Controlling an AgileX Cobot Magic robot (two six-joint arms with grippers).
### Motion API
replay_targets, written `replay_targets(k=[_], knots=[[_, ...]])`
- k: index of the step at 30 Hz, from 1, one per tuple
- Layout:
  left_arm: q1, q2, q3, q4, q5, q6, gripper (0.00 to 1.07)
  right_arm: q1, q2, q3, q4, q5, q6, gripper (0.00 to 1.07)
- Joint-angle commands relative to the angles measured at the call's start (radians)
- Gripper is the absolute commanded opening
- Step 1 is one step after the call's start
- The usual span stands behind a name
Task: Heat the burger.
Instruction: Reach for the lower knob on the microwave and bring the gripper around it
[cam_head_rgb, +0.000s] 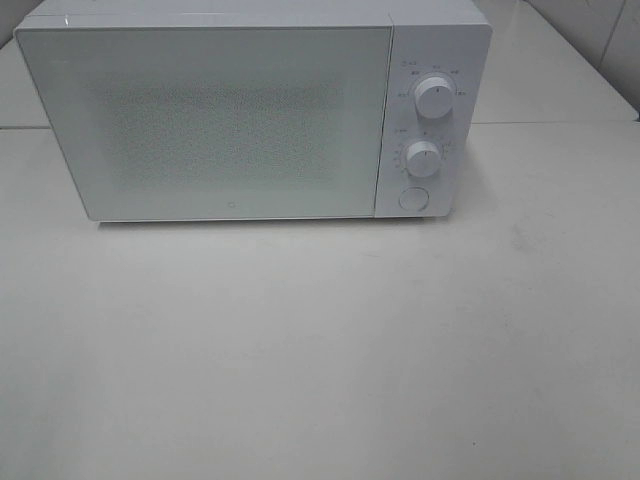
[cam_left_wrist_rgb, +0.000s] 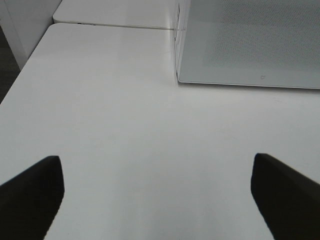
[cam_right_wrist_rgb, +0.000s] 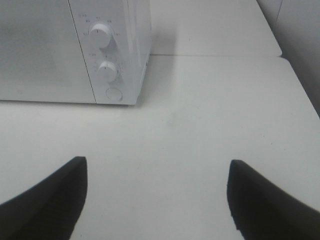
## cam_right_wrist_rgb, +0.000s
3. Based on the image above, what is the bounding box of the white microwave knob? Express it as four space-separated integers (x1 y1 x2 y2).
88 22 112 49
97 61 119 83

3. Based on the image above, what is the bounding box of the round white door button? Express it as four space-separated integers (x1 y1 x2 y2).
106 87 123 102

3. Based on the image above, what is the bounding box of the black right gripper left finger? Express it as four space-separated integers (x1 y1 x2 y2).
0 156 88 240

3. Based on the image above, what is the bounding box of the white microwave door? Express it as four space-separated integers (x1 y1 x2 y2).
0 0 95 104

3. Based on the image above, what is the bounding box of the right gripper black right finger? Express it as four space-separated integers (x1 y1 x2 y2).
226 159 320 240

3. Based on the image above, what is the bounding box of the white microwave oven body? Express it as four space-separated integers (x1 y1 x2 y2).
0 0 153 106

